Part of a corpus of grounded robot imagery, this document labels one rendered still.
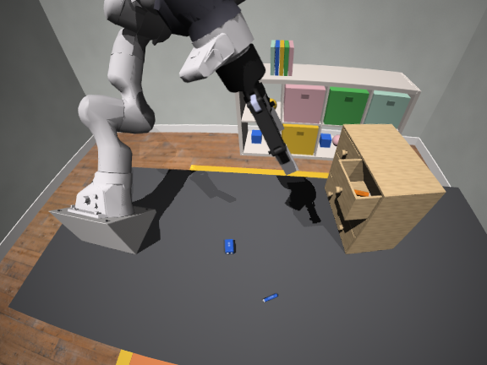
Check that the orange and grey battery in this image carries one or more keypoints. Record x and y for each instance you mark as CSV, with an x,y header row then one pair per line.
x,y
361,193

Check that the light wooden chest of drawers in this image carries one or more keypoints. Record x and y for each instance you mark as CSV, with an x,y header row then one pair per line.
x,y
408,187

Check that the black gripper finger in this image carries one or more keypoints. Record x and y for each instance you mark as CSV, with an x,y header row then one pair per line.
x,y
273,112
270,132

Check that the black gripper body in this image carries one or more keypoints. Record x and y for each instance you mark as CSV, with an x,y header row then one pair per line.
x,y
243,73

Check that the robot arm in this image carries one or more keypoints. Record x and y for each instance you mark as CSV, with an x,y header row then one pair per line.
x,y
218,32

